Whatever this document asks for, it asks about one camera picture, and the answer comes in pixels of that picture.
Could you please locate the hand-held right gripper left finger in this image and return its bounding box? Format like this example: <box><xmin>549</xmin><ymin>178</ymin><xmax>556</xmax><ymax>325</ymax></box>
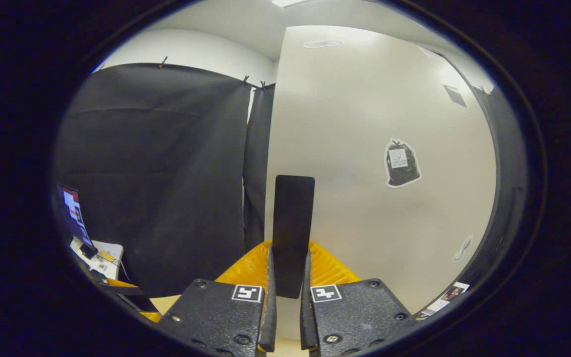
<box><xmin>157</xmin><ymin>240</ymin><xmax>278</xmax><ymax>357</ymax></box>

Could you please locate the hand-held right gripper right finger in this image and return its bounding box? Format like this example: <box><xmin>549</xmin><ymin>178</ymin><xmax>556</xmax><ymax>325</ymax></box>
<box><xmin>299</xmin><ymin>241</ymin><xmax>417</xmax><ymax>357</ymax></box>

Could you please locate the black cabinet door handle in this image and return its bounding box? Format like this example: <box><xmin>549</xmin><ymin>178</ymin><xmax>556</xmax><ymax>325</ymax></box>
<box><xmin>272</xmin><ymin>175</ymin><xmax>316</xmax><ymax>299</ymax></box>

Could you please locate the white side table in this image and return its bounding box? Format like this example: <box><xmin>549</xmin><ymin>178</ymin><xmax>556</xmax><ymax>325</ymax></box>
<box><xmin>70</xmin><ymin>237</ymin><xmax>125</xmax><ymax>282</ymax></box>

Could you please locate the computer monitor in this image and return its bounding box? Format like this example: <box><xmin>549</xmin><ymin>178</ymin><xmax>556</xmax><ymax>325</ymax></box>
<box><xmin>57</xmin><ymin>183</ymin><xmax>94</xmax><ymax>248</ymax></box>

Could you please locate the black backdrop cloth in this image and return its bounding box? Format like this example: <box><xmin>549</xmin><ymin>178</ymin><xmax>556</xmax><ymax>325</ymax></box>
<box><xmin>54</xmin><ymin>63</ymin><xmax>276</xmax><ymax>298</ymax></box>

